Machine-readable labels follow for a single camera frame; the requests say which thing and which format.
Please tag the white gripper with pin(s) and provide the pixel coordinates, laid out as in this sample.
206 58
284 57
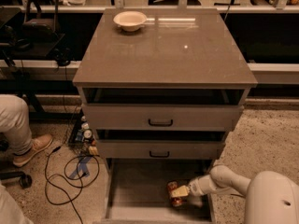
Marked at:
195 186

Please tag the crushed red coke can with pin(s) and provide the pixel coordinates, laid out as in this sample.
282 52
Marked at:
175 201

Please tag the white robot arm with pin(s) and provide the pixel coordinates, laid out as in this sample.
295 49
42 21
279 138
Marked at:
271 198

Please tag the grey open bottom drawer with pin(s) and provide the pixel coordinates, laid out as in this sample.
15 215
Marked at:
137 193

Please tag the grey middle drawer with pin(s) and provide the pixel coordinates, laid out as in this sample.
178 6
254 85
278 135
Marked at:
202 150

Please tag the grey drawer cabinet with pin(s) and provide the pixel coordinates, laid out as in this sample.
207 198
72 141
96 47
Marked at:
179 57

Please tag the grey top drawer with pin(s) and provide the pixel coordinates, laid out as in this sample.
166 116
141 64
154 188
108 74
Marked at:
212 118

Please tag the tray of small bottles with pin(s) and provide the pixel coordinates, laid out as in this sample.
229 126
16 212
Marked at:
81 139

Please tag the tan shoe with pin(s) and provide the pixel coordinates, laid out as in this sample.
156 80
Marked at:
32 148

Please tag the black office chair base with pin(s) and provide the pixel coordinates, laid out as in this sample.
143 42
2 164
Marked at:
24 179

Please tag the white bowl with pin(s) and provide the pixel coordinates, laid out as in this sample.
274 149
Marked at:
130 21

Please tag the black headphones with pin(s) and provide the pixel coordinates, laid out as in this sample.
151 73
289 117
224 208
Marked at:
61 57

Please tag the person's leg beige trousers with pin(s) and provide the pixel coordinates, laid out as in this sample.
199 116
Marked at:
14 123

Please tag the black bag on shelf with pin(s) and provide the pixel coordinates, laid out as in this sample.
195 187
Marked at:
35 26

